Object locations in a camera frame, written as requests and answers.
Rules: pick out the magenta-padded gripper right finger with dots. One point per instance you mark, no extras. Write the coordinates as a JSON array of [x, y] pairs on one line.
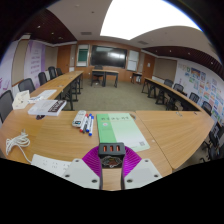
[[141, 173]]

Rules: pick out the black mesh office chair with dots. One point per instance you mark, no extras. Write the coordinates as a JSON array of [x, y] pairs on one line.
[[6, 105], [26, 85]]

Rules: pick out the green framed wall board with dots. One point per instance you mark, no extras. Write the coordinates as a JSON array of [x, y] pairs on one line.
[[82, 55]]

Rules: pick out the long wooden table row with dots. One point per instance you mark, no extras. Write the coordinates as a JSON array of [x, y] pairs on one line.
[[173, 95]]

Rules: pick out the bright ceiling light panel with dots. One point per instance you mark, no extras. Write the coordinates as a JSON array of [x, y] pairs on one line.
[[146, 18]]

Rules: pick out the thick white book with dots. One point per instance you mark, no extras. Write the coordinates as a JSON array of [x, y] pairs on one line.
[[46, 107]]

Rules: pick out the white cardboard box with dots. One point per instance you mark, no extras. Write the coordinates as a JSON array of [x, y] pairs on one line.
[[21, 100]]

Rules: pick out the red whiteboard marker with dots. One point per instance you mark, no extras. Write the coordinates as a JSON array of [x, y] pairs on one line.
[[83, 125]]

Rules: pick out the orange wooden door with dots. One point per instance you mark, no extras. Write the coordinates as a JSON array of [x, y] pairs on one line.
[[63, 58], [148, 65]]

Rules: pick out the group of black chairs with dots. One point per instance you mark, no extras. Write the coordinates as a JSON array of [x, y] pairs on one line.
[[193, 97]]

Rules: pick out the green and white booklet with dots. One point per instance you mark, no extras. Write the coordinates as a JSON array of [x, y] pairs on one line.
[[120, 130]]

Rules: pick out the white paper sheets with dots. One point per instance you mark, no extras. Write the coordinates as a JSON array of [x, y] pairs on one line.
[[45, 94]]

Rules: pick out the black desk chair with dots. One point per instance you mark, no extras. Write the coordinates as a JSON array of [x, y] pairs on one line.
[[97, 76]]

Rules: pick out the large purple wall banner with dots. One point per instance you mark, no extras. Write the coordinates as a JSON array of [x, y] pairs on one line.
[[6, 70]]

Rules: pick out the small wooden side table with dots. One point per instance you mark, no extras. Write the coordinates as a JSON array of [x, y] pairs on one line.
[[136, 74]]

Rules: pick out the wooden desk with black legs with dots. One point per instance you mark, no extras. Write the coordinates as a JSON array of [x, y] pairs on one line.
[[105, 71]]

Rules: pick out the narrow purple wall banner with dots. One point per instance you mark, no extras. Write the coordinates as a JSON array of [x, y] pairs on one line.
[[34, 61]]

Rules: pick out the row of black office chairs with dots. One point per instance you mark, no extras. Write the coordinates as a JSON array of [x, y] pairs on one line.
[[51, 72]]

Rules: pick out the black charger block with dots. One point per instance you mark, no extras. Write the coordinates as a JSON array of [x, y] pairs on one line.
[[111, 150]]

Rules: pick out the white wall board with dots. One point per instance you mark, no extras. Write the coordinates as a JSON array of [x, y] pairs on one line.
[[133, 60]]

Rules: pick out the white power strip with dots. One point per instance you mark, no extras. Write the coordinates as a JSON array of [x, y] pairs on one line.
[[50, 163]]

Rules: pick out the large black wall screen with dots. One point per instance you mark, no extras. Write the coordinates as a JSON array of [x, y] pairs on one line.
[[108, 56]]

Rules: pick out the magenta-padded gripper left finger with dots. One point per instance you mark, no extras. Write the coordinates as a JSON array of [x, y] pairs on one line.
[[81, 173]]

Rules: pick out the colourful wall poster display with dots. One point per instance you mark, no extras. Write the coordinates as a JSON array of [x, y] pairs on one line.
[[206, 88]]

